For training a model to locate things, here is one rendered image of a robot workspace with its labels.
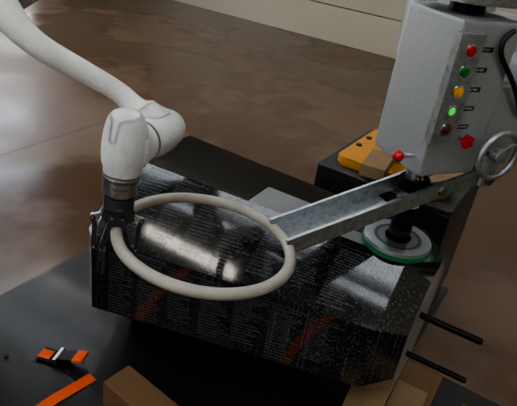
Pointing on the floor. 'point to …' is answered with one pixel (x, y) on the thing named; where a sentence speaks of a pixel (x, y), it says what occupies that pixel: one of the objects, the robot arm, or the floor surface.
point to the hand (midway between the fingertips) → (113, 262)
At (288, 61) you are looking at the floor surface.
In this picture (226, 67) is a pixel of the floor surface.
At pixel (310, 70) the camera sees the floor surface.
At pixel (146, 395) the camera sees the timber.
